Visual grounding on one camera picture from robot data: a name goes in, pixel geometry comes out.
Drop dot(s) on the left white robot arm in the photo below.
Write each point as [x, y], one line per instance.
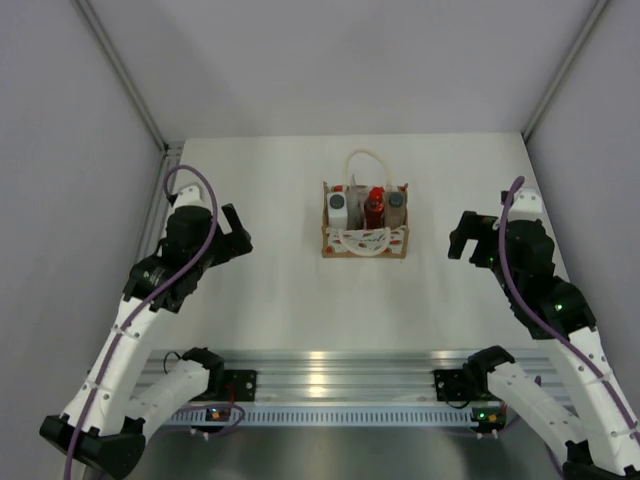
[106, 426]

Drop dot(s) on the aluminium mounting rail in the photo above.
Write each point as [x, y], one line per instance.
[344, 377]

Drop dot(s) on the beige bottle grey cap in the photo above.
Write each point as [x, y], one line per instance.
[395, 209]

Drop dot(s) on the slotted cable duct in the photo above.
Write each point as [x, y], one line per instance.
[412, 416]

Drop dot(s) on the burlap watermelon canvas bag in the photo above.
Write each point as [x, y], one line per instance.
[365, 243]

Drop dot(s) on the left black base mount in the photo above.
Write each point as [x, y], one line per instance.
[239, 385]

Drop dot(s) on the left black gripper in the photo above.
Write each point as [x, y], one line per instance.
[232, 244]

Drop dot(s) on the white bottle grey cap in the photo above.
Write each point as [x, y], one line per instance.
[337, 210]

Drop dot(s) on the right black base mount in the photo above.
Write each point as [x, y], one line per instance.
[453, 388]

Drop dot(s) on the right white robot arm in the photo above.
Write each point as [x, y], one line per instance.
[597, 436]

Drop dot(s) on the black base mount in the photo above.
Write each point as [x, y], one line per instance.
[453, 388]
[239, 385]

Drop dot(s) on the red liquid bottle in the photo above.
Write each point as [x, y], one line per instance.
[374, 208]

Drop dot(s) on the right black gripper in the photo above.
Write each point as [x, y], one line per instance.
[473, 227]

